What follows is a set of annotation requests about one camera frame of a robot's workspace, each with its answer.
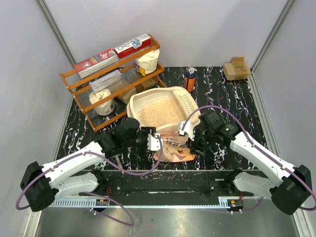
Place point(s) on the white paper bag upper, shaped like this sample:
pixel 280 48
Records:
pixel 147 63

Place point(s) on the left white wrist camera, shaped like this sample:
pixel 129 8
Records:
pixel 154 142

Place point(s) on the metal litter scoop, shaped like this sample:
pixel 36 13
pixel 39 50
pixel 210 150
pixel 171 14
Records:
pixel 116 158

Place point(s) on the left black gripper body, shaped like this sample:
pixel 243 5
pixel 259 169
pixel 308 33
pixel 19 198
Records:
pixel 141 138

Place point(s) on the red white box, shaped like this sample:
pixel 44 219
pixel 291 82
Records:
pixel 133 45
pixel 96 62

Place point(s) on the red white box right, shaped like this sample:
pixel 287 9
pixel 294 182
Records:
pixel 133 45

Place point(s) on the brown box under shelf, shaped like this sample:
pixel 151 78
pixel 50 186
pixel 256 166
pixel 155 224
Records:
pixel 125 96

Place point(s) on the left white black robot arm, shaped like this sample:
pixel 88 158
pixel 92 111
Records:
pixel 41 185

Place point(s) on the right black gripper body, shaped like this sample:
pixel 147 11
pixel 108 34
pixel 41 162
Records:
pixel 202 138

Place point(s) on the orange pump bottle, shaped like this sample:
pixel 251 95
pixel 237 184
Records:
pixel 190 79

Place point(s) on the clear plastic box on shelf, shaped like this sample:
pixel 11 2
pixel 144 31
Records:
pixel 105 81

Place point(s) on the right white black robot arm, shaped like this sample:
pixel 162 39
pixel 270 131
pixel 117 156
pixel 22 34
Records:
pixel 286 185

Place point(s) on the pink cat litter bag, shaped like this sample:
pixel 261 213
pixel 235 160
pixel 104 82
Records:
pixel 175 148

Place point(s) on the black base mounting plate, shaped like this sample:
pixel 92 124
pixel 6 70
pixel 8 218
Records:
pixel 167 187

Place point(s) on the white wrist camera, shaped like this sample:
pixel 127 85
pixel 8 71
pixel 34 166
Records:
pixel 186 129
pixel 154 142

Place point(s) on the orange wooden shelf rack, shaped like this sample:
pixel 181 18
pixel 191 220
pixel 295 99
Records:
pixel 127 79

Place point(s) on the red white box left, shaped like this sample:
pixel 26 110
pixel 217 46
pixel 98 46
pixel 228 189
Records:
pixel 96 62

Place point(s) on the brown cardboard box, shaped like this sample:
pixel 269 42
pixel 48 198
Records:
pixel 236 69

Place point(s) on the beige plastic litter box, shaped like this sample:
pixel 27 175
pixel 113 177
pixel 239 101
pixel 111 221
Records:
pixel 163 108

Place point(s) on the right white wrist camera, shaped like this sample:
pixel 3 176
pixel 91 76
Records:
pixel 186 129

